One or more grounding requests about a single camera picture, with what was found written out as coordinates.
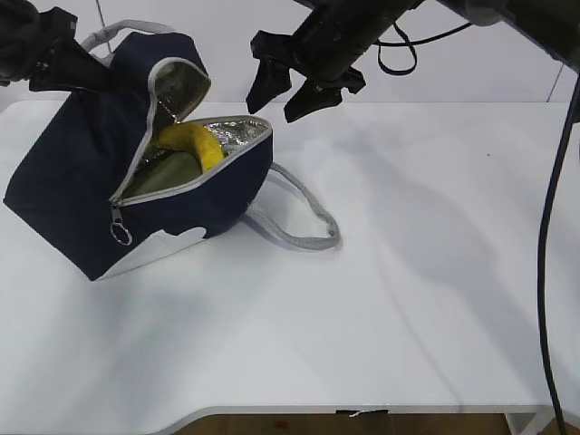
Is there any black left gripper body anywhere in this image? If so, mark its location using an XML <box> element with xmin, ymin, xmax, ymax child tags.
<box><xmin>17</xmin><ymin>6</ymin><xmax>78</xmax><ymax>77</ymax></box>

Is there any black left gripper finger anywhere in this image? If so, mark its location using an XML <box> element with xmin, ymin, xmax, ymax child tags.
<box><xmin>28</xmin><ymin>68</ymin><xmax>100</xmax><ymax>92</ymax></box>
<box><xmin>49</xmin><ymin>39</ymin><xmax>112</xmax><ymax>92</ymax></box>

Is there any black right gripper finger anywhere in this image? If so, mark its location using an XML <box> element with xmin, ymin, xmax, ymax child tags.
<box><xmin>284</xmin><ymin>80</ymin><xmax>341</xmax><ymax>121</ymax></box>
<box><xmin>246</xmin><ymin>58</ymin><xmax>291</xmax><ymax>114</ymax></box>

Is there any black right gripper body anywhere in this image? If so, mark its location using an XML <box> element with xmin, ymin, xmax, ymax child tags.
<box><xmin>250</xmin><ymin>31</ymin><xmax>366</xmax><ymax>94</ymax></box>

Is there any yellow banana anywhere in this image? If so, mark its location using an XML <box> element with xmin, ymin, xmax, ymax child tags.
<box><xmin>154</xmin><ymin>122</ymin><xmax>226</xmax><ymax>173</ymax></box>

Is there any navy blue lunch bag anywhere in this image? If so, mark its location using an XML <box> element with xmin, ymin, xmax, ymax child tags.
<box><xmin>4</xmin><ymin>20</ymin><xmax>341</xmax><ymax>281</ymax></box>

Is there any green lidded glass container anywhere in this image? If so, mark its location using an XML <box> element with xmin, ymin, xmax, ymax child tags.
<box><xmin>121</xmin><ymin>151</ymin><xmax>202</xmax><ymax>198</ymax></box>

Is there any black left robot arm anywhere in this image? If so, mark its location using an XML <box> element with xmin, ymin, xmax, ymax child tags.
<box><xmin>1</xmin><ymin>1</ymin><xmax>112</xmax><ymax>92</ymax></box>

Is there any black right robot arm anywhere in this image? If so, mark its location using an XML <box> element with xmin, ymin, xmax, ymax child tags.
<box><xmin>246</xmin><ymin>1</ymin><xmax>579</xmax><ymax>122</ymax></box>

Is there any black tape on table edge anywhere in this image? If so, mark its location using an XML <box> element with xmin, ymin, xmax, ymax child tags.
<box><xmin>334</xmin><ymin>409</ymin><xmax>389</xmax><ymax>418</ymax></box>

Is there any white table leg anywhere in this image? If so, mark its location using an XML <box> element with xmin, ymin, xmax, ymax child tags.
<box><xmin>504</xmin><ymin>411</ymin><xmax>554</xmax><ymax>435</ymax></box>

